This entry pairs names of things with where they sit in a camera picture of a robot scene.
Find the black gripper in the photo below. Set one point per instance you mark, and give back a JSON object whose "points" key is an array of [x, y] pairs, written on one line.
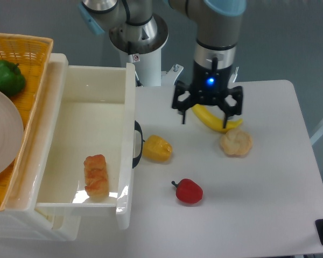
{"points": [[208, 88]]}

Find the square golden bread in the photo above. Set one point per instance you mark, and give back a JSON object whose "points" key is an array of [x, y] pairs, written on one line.
{"points": [[96, 176]]}

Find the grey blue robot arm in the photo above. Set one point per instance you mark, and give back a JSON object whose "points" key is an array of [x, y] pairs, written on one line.
{"points": [[218, 24]]}

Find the round knotted bread roll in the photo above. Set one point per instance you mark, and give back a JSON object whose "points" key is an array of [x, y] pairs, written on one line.
{"points": [[236, 142]]}

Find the white upper drawer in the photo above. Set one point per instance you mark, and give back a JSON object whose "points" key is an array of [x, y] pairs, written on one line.
{"points": [[96, 116]]}

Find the white drawer cabinet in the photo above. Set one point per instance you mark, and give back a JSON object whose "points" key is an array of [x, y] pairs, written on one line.
{"points": [[21, 219]]}

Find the yellow banana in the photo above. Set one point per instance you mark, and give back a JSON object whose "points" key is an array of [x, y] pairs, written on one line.
{"points": [[213, 122]]}

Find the yellow bell pepper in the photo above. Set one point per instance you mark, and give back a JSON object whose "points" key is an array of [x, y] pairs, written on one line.
{"points": [[157, 149]]}

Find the red bell pepper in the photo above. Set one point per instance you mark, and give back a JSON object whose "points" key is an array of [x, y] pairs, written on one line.
{"points": [[187, 191]]}

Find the orange woven basket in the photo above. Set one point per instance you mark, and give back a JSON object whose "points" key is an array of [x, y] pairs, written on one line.
{"points": [[32, 54]]}

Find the beige plate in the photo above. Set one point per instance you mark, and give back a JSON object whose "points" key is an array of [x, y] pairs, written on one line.
{"points": [[11, 132]]}

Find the green bell pepper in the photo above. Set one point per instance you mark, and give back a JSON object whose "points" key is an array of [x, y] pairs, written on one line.
{"points": [[12, 81]]}

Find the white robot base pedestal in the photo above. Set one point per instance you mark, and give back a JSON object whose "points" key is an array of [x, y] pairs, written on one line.
{"points": [[142, 46]]}

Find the black drawer handle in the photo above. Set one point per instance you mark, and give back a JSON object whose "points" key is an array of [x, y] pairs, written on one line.
{"points": [[138, 147]]}

